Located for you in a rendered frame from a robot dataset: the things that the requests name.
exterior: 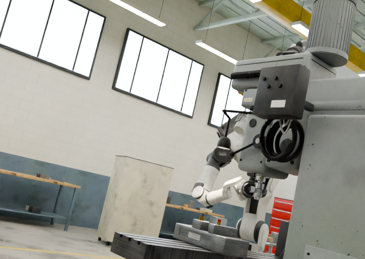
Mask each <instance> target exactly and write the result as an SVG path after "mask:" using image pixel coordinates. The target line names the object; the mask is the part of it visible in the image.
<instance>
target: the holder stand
mask: <svg viewBox="0 0 365 259"><path fill-rule="evenodd" d="M289 224H290V220H288V222H285V221H281V223H280V229H279V234H278V240H277V244H276V250H275V256H277V257H279V256H280V255H281V253H282V252H283V250H284V248H285V245H286V239H287V233H288V227H289Z"/></svg>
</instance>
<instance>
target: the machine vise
mask: <svg viewBox="0 0 365 259"><path fill-rule="evenodd" d="M237 232H238V229H236V228H231V227H228V226H222V225H216V224H211V223H210V224H209V228H208V231H204V230H198V229H195V228H192V226H191V225H186V224H180V223H176V225H175V230H174V235H173V237H174V238H177V239H179V240H182V241H185V242H188V243H191V244H194V245H196V246H199V247H202V248H204V249H207V250H211V251H213V252H216V253H219V254H221V255H228V256H236V257H244V258H247V254H248V249H249V242H248V241H244V240H242V239H238V238H236V237H237Z"/></svg>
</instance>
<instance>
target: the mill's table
mask: <svg viewBox="0 0 365 259"><path fill-rule="evenodd" d="M110 251H111V252H113V253H114V254H117V255H119V256H121V257H123V258H126V259H278V258H279V257H277V256H275V254H268V253H264V252H256V251H248V254H247V258H244V257H236V256H228V255H221V254H219V253H216V252H213V251H211V250H207V249H204V248H202V247H199V246H196V245H194V244H191V243H188V242H184V241H176V240H171V239H164V238H156V237H149V236H141V235H134V234H129V233H122V232H115V233H114V238H113V241H112V245H111V250H110Z"/></svg>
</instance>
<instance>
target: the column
mask: <svg viewBox="0 0 365 259"><path fill-rule="evenodd" d="M283 259H365V115H310V116H309V118H308V121H307V127H306V133H305V138H304V145H303V151H302V154H301V160H300V166H299V172H298V178H297V184H296V188H295V194H294V200H293V206H292V212H291V217H290V224H289V227H288V233H287V239H286V245H285V251H284V257H283Z"/></svg>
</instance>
